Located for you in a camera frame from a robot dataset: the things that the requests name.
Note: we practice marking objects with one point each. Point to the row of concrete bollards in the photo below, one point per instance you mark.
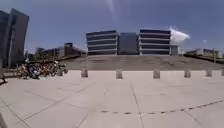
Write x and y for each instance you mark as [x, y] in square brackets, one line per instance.
[119, 74]

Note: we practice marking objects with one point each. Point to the striped building with glass middle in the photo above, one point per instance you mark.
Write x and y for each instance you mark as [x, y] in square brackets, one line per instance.
[101, 41]

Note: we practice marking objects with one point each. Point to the wide grey steps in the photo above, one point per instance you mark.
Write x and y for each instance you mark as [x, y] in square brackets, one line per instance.
[140, 62]

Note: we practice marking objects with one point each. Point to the pale concrete slab plaza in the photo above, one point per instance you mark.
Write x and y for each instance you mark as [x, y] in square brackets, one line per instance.
[110, 96]

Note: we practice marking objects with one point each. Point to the low dark building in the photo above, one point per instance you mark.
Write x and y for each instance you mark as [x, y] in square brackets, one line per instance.
[60, 52]

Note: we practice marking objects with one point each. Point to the group of parked bicycles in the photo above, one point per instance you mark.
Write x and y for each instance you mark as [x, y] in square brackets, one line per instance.
[40, 70]

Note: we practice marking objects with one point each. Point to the low pale building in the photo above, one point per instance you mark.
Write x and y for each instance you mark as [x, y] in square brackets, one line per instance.
[203, 53]

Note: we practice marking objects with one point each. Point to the tall dark glass building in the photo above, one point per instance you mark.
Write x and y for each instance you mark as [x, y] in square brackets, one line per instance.
[15, 36]

